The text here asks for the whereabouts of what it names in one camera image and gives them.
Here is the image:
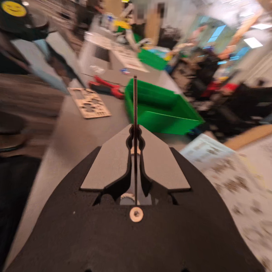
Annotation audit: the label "green plastic bin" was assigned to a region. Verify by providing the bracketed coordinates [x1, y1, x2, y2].
[124, 79, 205, 135]
[138, 48, 168, 70]

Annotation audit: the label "red-handled pliers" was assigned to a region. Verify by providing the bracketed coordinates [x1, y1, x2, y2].
[88, 75, 126, 100]

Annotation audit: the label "white printed paper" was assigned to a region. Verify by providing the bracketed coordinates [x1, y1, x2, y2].
[110, 46, 150, 73]

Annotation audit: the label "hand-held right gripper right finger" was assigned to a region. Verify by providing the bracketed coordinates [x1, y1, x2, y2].
[137, 125, 191, 198]

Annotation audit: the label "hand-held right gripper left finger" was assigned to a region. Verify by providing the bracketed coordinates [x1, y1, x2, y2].
[80, 124, 135, 202]

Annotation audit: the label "folded white instruction leaflet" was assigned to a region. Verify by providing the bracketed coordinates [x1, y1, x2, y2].
[179, 133, 272, 272]

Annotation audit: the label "wooden sheet with large cutouts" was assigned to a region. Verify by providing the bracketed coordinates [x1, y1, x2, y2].
[68, 87, 112, 119]

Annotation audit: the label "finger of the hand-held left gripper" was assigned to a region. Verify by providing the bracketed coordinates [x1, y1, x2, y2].
[45, 32, 86, 86]
[11, 39, 71, 95]

